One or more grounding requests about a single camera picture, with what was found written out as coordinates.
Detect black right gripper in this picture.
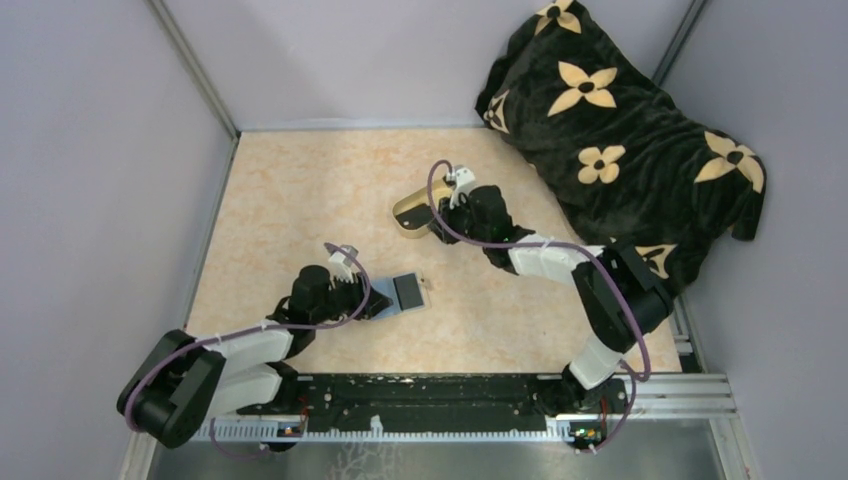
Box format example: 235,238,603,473
427,193,490,246

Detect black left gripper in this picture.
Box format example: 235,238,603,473
312,269,394,325

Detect black credit card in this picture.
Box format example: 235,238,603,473
398,204,433,230
392,273,425,312

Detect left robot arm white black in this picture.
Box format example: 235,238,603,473
116,265,396,448

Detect beige oval tray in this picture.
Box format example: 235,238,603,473
391,187,441,239

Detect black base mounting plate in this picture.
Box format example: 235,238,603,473
238,374,627,433

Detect black floral blanket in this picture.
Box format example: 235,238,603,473
475,1,766,293

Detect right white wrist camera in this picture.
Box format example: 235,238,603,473
444,166,477,204

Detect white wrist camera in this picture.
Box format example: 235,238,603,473
326,244,358,282
444,166,477,204

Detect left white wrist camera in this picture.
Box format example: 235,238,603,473
326,244,358,282

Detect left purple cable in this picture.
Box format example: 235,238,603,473
124,242,372,462

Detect purple cable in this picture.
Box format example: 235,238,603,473
124,242,372,462
426,158,654,456

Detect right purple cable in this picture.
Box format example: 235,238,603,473
426,158,654,456

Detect aluminium frame rail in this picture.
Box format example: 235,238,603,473
135,374,738,445

